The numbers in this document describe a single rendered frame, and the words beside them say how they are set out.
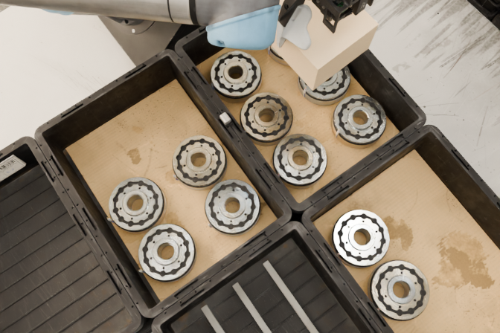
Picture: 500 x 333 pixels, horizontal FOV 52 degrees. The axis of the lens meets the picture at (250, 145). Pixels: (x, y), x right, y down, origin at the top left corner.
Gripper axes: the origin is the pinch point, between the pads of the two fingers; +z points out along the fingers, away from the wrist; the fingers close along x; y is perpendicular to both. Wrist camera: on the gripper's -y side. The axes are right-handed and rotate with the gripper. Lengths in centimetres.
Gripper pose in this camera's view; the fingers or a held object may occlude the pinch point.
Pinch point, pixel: (312, 17)
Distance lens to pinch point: 83.4
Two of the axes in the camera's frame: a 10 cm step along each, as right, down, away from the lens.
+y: 6.2, 7.5, -2.4
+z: 0.1, 3.0, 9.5
